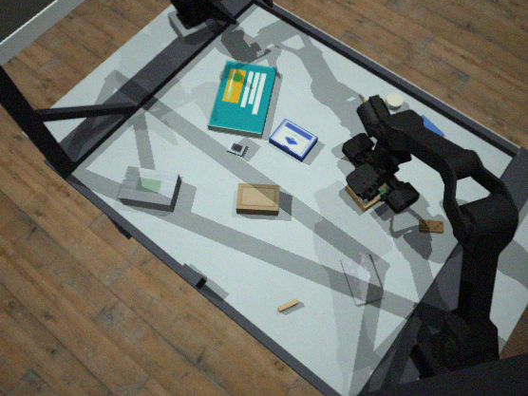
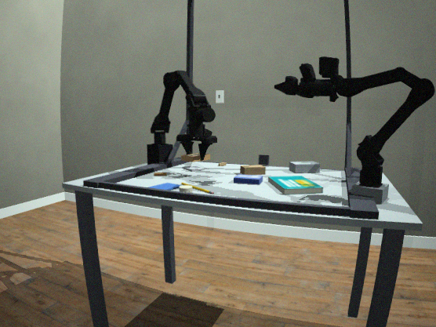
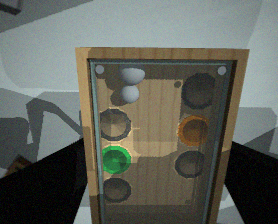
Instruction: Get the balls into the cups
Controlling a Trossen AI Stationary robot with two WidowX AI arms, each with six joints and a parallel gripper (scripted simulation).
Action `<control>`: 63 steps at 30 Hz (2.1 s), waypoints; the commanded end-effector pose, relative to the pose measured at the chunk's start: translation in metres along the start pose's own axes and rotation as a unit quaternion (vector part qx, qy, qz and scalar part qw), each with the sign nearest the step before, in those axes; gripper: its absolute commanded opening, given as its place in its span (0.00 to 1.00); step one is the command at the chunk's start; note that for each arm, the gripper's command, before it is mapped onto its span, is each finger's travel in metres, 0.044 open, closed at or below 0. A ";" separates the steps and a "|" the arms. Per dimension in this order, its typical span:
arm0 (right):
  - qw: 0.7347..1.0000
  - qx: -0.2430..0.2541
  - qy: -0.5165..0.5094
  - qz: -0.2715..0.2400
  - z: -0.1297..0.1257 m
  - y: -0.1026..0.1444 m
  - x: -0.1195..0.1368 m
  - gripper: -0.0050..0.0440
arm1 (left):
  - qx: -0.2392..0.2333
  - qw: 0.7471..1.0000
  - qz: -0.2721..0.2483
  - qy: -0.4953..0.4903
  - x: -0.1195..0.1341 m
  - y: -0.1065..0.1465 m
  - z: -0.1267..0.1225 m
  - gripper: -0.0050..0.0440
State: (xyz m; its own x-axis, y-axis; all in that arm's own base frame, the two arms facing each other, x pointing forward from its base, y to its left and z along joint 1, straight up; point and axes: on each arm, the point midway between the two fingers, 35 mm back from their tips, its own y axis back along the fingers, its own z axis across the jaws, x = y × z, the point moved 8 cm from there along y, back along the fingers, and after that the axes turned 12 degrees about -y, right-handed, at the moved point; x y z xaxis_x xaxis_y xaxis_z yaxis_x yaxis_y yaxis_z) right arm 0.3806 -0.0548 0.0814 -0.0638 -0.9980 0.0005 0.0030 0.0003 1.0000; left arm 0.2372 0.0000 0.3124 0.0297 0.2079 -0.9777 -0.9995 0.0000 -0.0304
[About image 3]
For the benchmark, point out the wooden ball-in-hole puzzle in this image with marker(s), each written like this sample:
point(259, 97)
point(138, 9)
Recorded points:
point(158, 133)

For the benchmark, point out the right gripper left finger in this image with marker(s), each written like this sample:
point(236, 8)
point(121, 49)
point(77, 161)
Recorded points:
point(48, 191)

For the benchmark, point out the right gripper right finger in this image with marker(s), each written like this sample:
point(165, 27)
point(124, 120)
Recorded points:
point(252, 182)

